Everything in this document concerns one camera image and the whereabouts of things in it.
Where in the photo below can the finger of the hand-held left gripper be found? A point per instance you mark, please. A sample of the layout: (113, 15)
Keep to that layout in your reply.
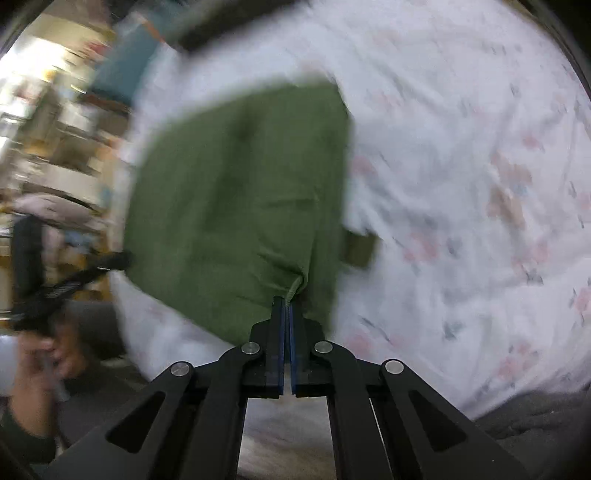
(92, 274)

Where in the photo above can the pink cloth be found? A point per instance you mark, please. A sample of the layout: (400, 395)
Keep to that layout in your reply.
(55, 207)

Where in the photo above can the grey blanket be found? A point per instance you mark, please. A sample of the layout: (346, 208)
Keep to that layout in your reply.
(540, 424)

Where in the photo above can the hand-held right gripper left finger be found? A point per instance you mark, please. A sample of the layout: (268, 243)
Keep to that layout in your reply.
(279, 350)

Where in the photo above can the grey cloth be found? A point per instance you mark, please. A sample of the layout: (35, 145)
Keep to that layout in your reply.
(106, 360)

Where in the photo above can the white floral bed sheet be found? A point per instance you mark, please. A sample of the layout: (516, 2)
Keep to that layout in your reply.
(461, 184)

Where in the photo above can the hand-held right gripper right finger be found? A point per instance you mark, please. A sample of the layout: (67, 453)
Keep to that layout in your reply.
(295, 360)

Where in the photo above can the person's left hand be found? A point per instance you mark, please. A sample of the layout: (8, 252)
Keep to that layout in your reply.
(51, 378)

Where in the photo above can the green pants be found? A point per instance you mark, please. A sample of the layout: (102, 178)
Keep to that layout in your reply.
(221, 194)

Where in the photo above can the person's left forearm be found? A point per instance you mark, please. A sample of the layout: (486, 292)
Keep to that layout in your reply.
(23, 438)

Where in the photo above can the cluttered shelf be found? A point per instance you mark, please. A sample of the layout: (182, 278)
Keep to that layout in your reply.
(55, 115)

